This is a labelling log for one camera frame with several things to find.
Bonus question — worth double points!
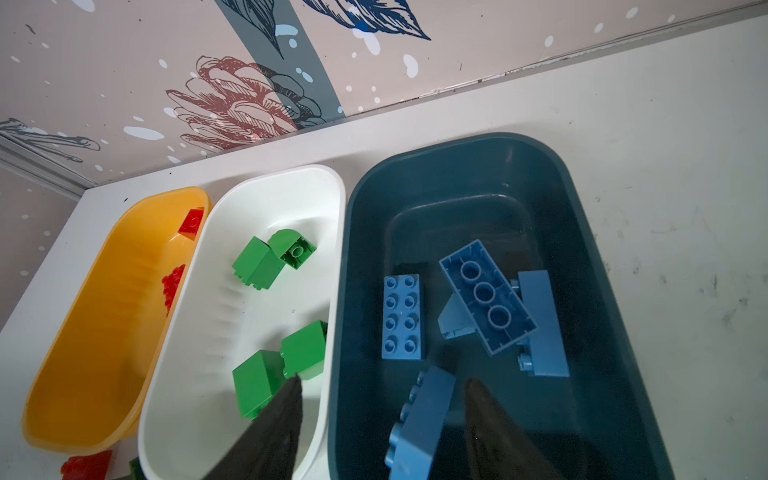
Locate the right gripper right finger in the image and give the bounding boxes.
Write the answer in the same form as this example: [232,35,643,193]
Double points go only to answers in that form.
[464,378,564,479]

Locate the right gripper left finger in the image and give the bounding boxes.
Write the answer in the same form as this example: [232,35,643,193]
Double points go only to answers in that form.
[204,376,303,480]

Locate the green square lego brick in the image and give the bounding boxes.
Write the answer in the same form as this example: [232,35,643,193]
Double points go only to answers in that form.
[232,350,286,420]

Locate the blue long lego brick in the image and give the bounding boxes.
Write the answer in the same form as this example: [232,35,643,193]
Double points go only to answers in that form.
[517,270,570,378]

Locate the blue lego brick bottom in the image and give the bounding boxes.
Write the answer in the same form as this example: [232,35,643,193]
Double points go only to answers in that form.
[439,240,538,356]

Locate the blue sloped lego brick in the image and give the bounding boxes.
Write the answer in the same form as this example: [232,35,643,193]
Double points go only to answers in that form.
[438,294,476,340]

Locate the blue lego brick 2x4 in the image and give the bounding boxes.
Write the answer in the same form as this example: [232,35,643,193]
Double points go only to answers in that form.
[381,274,423,360]

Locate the red lego brick 2x4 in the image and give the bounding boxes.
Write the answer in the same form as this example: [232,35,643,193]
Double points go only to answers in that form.
[60,450,112,480]

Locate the red lego bricks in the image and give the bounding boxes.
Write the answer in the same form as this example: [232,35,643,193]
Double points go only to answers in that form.
[162,264,185,314]

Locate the red L-shaped lego stack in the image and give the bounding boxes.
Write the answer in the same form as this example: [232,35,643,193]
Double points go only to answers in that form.
[177,208,205,240]

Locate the white plastic bin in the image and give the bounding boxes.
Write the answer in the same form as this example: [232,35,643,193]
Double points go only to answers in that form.
[138,165,347,479]

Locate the yellow plastic bin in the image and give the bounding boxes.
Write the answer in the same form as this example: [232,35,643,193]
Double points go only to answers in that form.
[22,187,211,455]

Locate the dark teal plastic bin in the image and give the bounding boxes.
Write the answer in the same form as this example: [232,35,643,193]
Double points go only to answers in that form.
[328,133,673,479]

